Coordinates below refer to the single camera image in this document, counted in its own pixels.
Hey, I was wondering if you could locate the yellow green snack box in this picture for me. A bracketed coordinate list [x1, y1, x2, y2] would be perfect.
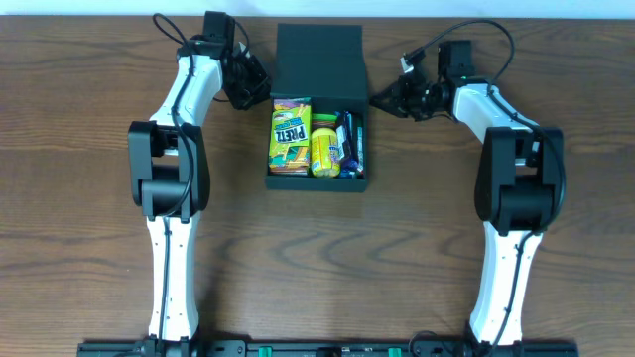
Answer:
[269, 97, 312, 176]

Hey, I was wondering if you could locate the small green red candy bar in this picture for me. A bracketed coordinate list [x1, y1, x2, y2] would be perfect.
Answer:
[356, 117, 365, 177]

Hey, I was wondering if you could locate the green gummy candy bag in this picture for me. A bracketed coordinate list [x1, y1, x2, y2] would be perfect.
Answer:
[312, 113, 338, 130]

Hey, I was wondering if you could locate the yellow mentos bottle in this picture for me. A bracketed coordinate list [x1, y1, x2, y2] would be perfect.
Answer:
[311, 128, 340, 179]

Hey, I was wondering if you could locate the purple chocolate bar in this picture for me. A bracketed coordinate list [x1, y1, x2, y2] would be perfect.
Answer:
[335, 112, 354, 173]

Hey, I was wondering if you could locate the blue cookie pack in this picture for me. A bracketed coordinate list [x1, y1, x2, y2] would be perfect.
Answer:
[340, 112, 358, 177]

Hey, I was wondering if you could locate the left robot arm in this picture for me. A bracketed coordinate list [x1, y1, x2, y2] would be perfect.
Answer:
[127, 11, 271, 356]

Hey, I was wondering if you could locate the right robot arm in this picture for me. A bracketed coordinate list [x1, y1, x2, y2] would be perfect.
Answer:
[370, 41, 567, 356]

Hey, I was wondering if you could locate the dark green open box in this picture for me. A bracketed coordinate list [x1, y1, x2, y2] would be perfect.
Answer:
[265, 24, 368, 192]

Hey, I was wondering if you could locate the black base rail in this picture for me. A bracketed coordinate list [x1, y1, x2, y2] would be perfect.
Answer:
[75, 338, 579, 357]

